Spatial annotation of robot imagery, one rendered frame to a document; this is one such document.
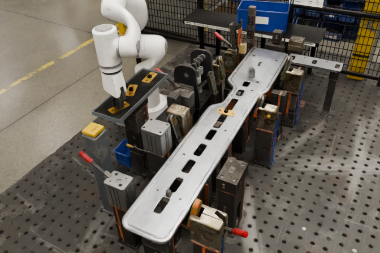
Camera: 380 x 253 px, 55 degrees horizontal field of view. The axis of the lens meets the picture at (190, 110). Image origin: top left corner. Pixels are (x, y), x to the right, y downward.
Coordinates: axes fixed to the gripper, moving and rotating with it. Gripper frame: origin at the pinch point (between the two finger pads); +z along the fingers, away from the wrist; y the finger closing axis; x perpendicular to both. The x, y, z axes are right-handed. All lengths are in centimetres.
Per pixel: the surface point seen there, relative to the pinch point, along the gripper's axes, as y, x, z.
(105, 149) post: 7.0, -12.8, 12.1
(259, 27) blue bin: -21, 116, 14
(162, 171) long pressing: 26.6, -1.3, 18.4
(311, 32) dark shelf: 3, 136, 16
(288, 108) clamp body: 24, 87, 37
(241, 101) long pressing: 18, 54, 19
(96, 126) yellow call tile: 4.0, -12.9, 2.6
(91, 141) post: 6.6, -17.0, 5.6
